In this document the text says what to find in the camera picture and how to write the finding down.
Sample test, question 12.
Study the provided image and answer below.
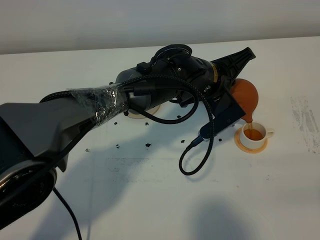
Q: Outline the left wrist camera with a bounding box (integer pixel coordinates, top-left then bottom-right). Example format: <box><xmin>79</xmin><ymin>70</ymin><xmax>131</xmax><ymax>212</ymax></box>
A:
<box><xmin>206</xmin><ymin>90</ymin><xmax>246</xmax><ymax>136</ymax></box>

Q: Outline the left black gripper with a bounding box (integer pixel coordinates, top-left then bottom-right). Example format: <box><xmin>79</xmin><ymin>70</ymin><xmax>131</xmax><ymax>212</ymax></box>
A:
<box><xmin>136</xmin><ymin>44</ymin><xmax>256</xmax><ymax>102</ymax></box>

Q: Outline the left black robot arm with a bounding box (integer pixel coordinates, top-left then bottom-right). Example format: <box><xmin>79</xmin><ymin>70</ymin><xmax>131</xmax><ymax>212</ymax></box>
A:
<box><xmin>0</xmin><ymin>44</ymin><xmax>255</xmax><ymax>228</ymax></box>

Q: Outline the beige teapot saucer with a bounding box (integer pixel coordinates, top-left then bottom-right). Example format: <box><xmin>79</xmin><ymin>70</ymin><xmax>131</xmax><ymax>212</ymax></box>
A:
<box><xmin>127</xmin><ymin>103</ymin><xmax>161</xmax><ymax>120</ymax></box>

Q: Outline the near white teacup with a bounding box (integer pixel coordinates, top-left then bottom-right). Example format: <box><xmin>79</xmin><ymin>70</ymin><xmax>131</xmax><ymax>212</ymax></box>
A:
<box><xmin>242</xmin><ymin>121</ymin><xmax>275</xmax><ymax>141</ymax></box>

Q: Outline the brown clay teapot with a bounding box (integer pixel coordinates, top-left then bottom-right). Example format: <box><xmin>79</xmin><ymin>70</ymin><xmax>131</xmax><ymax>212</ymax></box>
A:
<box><xmin>231</xmin><ymin>78</ymin><xmax>259</xmax><ymax>124</ymax></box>

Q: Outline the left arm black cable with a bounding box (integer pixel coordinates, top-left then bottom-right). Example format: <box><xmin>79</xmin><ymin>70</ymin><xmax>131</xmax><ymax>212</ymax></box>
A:
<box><xmin>39</xmin><ymin>74</ymin><xmax>216</xmax><ymax>240</ymax></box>

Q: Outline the near orange coaster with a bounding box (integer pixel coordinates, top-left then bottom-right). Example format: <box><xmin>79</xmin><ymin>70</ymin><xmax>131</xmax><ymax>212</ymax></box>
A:
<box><xmin>234</xmin><ymin>128</ymin><xmax>268</xmax><ymax>154</ymax></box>

